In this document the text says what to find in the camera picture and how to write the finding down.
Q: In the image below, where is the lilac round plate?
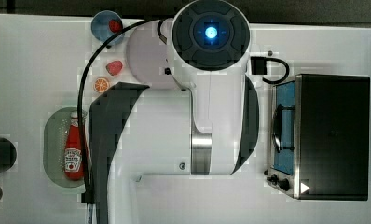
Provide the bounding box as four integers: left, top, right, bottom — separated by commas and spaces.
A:
126, 21, 177, 89

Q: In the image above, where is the blue bowl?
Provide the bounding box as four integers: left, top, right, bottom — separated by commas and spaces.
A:
90, 10, 122, 42

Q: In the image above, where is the black silver toaster oven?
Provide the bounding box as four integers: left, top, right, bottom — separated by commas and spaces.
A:
265, 74, 370, 201

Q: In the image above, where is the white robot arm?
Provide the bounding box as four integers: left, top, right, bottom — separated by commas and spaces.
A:
88, 0, 259, 224

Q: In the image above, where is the pink strawberry toy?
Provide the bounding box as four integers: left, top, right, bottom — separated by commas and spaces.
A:
106, 61, 123, 76

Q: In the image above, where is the green oval strainer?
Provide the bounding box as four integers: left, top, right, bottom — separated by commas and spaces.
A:
43, 107, 88, 189

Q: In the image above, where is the red ketchup bottle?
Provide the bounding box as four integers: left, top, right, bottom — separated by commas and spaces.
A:
64, 112, 83, 181

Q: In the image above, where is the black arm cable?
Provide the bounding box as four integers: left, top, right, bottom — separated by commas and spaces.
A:
76, 19, 163, 204

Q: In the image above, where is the red strawberry in bowl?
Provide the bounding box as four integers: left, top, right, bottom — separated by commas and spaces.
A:
108, 20, 123, 33

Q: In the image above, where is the orange slice toy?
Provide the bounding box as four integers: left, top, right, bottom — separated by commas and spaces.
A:
93, 77, 110, 93

